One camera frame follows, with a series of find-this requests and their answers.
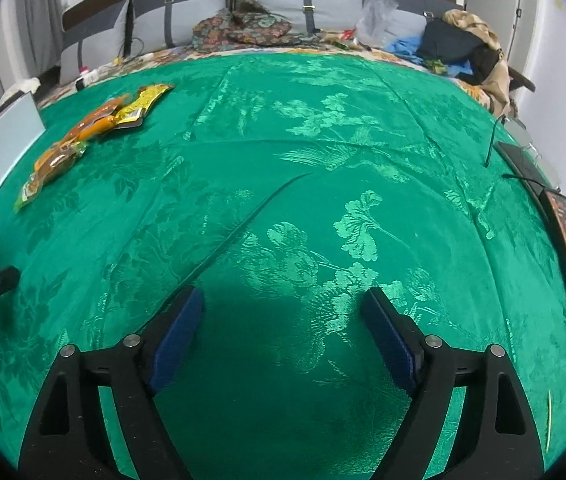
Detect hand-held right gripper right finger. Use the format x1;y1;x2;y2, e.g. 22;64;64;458
360;287;546;480

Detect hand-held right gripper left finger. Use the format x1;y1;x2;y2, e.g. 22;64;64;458
18;285;206;480

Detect clear packet with orange snack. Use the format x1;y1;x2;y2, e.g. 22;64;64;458
13;141;90;212

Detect orange sausage packet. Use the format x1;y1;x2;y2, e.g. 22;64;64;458
62;94;131;148

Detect yellow snack packet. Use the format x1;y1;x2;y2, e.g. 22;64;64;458
112;84;176;131

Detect white cloth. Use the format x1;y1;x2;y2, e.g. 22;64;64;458
0;77;41;111

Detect green floral blanket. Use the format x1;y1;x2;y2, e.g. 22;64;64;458
0;52;566;480

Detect black tablet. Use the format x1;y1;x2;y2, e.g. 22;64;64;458
493;141;558;196

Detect eyeglasses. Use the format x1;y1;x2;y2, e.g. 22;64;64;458
505;119;561;186

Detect grey pillow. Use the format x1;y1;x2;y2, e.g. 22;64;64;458
60;0;131;83
245;0;366;36
130;0;234;53
368;0;464;46

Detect blue cloth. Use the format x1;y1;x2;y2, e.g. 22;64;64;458
385;36;474;78

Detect black bag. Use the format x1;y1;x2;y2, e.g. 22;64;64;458
418;19;504;63

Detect dark floral cloth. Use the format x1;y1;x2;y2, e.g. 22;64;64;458
192;0;324;53

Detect clear plastic bag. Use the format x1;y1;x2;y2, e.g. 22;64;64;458
355;0;398;46

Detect beige cloth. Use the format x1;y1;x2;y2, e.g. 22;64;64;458
443;9;511;116

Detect black cable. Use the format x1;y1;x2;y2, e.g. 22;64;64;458
484;115;506;168

